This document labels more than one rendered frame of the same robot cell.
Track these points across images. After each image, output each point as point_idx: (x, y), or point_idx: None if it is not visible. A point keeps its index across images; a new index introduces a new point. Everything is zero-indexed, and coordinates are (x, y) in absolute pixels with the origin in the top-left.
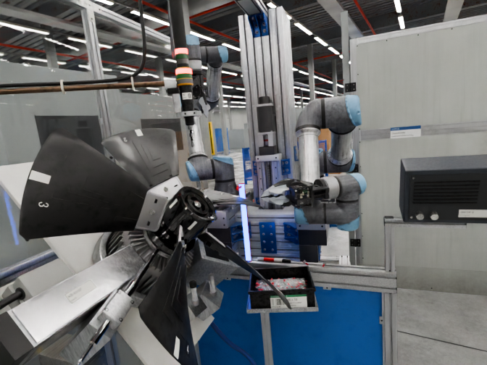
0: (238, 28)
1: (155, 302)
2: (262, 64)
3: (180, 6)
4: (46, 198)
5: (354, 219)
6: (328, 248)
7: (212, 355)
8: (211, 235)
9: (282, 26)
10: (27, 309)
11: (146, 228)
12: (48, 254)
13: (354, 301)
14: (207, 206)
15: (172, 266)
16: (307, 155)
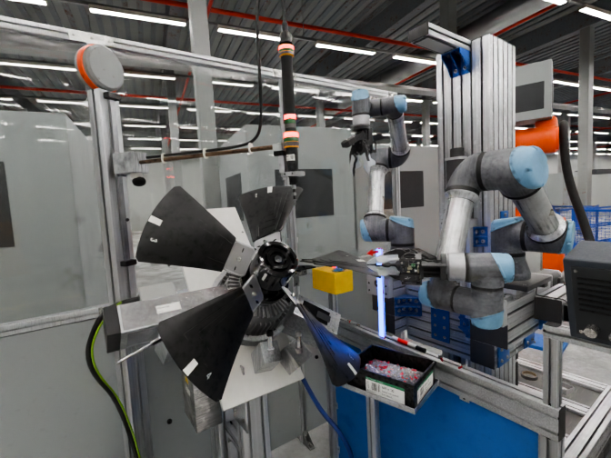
0: (537, 50)
1: (177, 324)
2: (460, 108)
3: (288, 76)
4: (155, 235)
5: (489, 314)
6: (610, 372)
7: (347, 431)
8: (285, 290)
9: (489, 58)
10: (127, 307)
11: (233, 272)
12: None
13: (498, 431)
14: (289, 262)
15: (215, 304)
16: (448, 223)
